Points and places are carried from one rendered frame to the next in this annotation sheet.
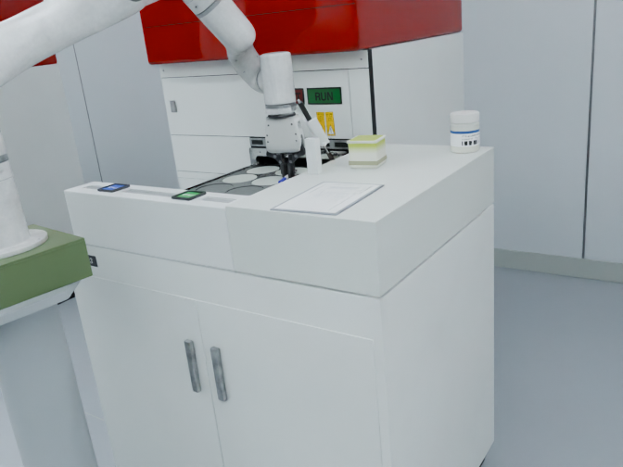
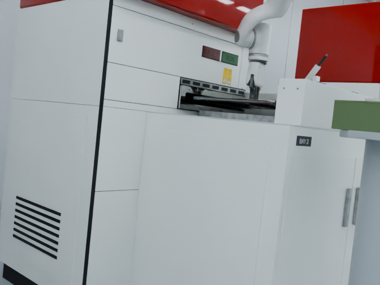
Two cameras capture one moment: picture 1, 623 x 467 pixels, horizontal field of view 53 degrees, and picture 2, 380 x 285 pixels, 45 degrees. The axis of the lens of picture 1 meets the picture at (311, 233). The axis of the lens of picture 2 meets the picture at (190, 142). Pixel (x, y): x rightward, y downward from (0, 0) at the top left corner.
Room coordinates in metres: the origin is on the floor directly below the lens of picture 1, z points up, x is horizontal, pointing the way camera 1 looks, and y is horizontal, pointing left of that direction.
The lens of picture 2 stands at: (1.70, 2.02, 0.80)
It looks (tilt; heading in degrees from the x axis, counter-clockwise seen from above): 3 degrees down; 277
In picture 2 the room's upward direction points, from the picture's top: 6 degrees clockwise
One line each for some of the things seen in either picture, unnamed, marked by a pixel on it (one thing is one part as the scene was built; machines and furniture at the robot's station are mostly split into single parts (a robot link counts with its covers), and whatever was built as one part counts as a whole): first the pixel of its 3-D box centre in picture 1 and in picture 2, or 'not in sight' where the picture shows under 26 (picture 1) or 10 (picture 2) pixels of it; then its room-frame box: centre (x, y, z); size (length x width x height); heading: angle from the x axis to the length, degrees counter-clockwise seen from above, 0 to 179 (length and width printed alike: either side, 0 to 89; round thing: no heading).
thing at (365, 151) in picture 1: (367, 151); not in sight; (1.46, -0.15, 1.00); 0.07 x 0.07 x 0.07; 63
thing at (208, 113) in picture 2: not in sight; (249, 117); (1.71, 0.23, 0.84); 0.50 x 0.02 x 0.03; 144
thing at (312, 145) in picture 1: (316, 144); (312, 80); (1.45, -0.03, 1.03); 0.06 x 0.04 x 0.13; 144
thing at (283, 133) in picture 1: (283, 132); (256, 73); (1.69, 0.05, 1.03); 0.10 x 0.07 x 0.11; 70
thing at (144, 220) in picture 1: (156, 220); (330, 109); (1.43, 0.37, 0.89); 0.55 x 0.09 x 0.14; 54
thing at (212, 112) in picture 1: (260, 122); (187, 67); (1.98, 0.13, 1.02); 0.81 x 0.03 x 0.40; 54
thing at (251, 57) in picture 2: (282, 108); (258, 59); (1.69, 0.05, 1.09); 0.09 x 0.08 x 0.03; 70
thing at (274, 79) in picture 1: (276, 77); (259, 39); (1.70, 0.05, 1.17); 0.09 x 0.08 x 0.13; 30
